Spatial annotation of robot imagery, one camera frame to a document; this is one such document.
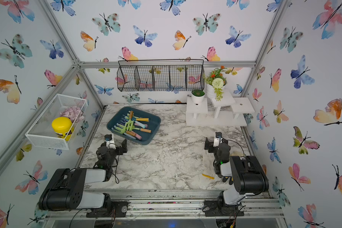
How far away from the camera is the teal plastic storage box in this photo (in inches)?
39.9

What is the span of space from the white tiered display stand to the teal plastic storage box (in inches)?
9.7

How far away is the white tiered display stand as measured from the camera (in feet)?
3.31
